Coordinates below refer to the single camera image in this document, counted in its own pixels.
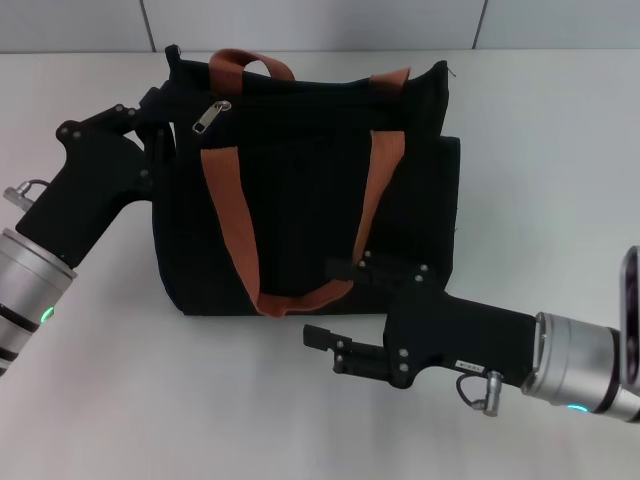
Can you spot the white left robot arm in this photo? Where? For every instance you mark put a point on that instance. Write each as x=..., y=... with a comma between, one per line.
x=25, y=285

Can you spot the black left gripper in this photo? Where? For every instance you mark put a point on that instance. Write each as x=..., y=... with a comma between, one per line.
x=90, y=170

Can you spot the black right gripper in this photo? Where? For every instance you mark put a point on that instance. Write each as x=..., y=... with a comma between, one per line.
x=450, y=325

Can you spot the silver metal zipper pull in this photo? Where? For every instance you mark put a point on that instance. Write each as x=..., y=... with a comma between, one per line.
x=207, y=120

